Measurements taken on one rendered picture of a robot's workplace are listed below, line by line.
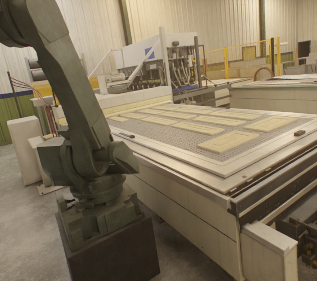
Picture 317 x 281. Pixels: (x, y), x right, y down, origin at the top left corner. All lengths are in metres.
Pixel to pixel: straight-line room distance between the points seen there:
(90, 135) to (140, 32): 8.34
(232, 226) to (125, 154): 0.77
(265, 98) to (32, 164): 5.00
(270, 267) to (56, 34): 1.58
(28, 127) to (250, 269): 3.64
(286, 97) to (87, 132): 4.88
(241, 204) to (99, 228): 0.94
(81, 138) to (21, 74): 6.85
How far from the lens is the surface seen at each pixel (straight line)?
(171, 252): 2.32
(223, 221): 1.55
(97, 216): 1.74
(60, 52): 1.29
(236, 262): 1.67
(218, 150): 1.84
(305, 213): 1.89
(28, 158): 4.39
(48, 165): 1.78
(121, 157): 1.54
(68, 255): 1.78
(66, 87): 1.30
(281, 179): 1.69
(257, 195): 1.51
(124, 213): 1.79
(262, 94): 6.03
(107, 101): 4.15
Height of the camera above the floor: 1.55
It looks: 12 degrees down
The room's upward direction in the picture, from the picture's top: 8 degrees counter-clockwise
